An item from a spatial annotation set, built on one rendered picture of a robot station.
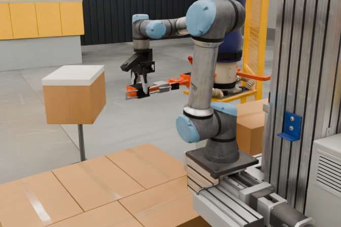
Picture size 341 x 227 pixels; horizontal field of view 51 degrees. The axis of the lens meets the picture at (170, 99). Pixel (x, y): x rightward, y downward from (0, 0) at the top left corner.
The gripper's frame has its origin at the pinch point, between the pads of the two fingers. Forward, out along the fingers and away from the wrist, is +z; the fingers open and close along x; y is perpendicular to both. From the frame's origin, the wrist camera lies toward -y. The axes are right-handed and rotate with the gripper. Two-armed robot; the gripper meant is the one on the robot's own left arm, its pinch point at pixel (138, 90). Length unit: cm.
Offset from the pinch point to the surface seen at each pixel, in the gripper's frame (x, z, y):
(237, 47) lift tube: -9, -15, 60
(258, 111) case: -2, 31, 94
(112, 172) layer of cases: 55, 71, 15
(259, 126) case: -20, 31, 71
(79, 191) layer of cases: 47, 71, -14
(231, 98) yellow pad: -12, 11, 53
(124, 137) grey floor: 212, 127, 122
